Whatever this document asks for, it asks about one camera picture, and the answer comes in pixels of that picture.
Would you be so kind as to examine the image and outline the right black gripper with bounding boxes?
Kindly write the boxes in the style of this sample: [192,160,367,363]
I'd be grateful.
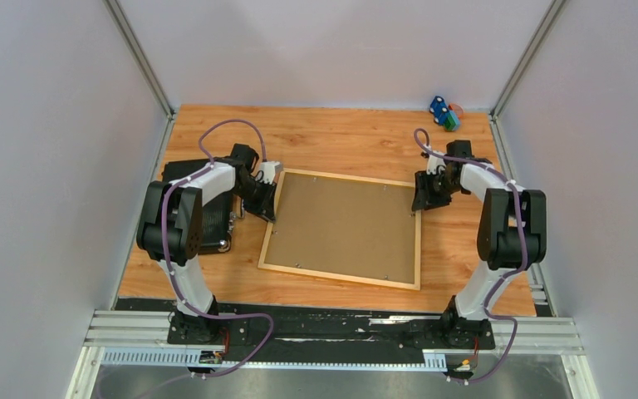
[413,170,464,212]

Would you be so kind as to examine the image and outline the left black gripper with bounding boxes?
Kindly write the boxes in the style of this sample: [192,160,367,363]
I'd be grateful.
[230,179,278,224]

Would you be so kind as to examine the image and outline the brown backing board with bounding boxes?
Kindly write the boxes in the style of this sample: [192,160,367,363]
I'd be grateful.
[263,173,417,285]

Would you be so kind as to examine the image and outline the wooden picture frame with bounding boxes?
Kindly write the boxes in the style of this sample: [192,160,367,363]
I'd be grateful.
[257,168,423,292]

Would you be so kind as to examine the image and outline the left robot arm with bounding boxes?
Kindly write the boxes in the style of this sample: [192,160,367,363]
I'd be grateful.
[135,144,283,343]

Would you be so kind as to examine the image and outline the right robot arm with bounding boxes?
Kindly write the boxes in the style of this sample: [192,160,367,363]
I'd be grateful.
[411,140,547,347]

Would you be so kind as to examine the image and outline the blue green toy blocks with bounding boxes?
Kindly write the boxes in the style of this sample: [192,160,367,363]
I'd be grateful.
[429,96,461,131]

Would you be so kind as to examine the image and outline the orange round object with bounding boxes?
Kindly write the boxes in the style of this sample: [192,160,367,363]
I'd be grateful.
[449,103,464,119]

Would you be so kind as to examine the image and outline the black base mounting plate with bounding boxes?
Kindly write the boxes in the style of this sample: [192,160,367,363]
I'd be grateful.
[115,298,495,365]

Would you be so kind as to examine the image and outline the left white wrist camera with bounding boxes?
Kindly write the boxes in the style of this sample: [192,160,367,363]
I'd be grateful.
[255,160,283,185]

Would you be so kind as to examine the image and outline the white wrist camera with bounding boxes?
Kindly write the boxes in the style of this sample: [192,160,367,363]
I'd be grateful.
[425,150,445,175]
[255,160,283,185]

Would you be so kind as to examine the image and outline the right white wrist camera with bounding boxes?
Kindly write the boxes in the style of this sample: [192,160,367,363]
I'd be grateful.
[425,150,445,175]

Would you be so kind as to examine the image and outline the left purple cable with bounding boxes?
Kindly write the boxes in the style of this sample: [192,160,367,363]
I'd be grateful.
[93,118,275,399]

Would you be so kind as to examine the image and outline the purple cable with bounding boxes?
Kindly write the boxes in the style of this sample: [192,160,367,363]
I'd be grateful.
[93,118,275,399]
[412,128,530,385]

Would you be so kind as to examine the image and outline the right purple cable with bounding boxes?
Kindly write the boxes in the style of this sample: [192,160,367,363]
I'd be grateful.
[412,128,530,385]

